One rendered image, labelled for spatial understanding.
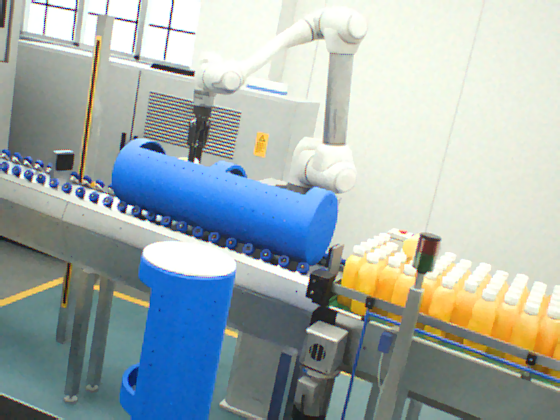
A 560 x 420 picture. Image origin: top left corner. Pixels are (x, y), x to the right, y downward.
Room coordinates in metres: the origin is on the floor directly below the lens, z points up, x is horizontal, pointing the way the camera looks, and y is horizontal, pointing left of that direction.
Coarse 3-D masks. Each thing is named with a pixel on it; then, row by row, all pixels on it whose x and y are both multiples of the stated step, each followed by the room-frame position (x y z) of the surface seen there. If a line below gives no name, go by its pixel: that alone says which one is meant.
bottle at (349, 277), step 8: (352, 256) 2.07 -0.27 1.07; (360, 256) 2.07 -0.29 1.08; (352, 264) 2.06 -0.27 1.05; (360, 264) 2.06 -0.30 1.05; (344, 272) 2.07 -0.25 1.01; (352, 272) 2.05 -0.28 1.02; (344, 280) 2.07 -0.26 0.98; (352, 280) 2.05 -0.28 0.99; (352, 288) 2.05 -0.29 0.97; (344, 304) 2.05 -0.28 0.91
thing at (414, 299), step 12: (408, 300) 1.75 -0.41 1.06; (420, 300) 1.75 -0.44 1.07; (408, 312) 1.75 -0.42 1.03; (408, 324) 1.75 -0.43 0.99; (408, 336) 1.74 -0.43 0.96; (396, 348) 1.75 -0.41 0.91; (408, 348) 1.75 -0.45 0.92; (396, 360) 1.75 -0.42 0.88; (396, 372) 1.75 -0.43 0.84; (396, 384) 1.74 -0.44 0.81; (384, 396) 1.75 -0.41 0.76; (396, 396) 1.76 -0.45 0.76; (384, 408) 1.75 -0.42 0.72
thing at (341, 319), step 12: (324, 312) 2.01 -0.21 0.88; (336, 312) 1.99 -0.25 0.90; (312, 324) 2.02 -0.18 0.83; (336, 324) 1.99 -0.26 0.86; (348, 324) 1.97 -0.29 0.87; (360, 324) 1.96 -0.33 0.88; (360, 336) 1.95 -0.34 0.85; (348, 348) 1.96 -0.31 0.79; (348, 360) 1.96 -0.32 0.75; (348, 372) 1.98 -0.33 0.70
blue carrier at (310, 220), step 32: (128, 160) 2.50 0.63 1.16; (160, 160) 2.46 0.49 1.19; (128, 192) 2.48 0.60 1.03; (160, 192) 2.41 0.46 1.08; (192, 192) 2.35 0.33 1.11; (224, 192) 2.31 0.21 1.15; (256, 192) 2.27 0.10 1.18; (288, 192) 2.25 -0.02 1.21; (320, 192) 2.25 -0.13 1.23; (192, 224) 2.40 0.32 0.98; (224, 224) 2.30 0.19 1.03; (256, 224) 2.23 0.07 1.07; (288, 224) 2.18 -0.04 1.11; (320, 224) 2.25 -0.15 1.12; (320, 256) 2.31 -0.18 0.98
